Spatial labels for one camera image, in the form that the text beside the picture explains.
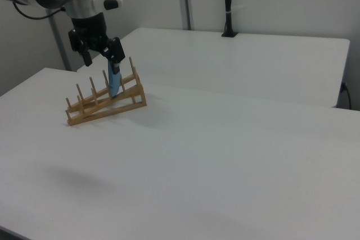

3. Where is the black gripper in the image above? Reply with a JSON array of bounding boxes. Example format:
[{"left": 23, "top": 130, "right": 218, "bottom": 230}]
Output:
[{"left": 68, "top": 13, "right": 126, "bottom": 76}]

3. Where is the blue round plate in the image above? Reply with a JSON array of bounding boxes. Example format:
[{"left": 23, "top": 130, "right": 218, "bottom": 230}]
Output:
[{"left": 107, "top": 67, "right": 123, "bottom": 101}]

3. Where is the wooden plate rack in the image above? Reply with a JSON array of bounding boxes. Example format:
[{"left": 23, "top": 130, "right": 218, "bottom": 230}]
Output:
[{"left": 65, "top": 56, "right": 148, "bottom": 127}]

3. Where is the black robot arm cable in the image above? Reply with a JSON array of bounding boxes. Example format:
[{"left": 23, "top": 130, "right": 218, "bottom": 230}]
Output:
[{"left": 12, "top": 1, "right": 67, "bottom": 21}]

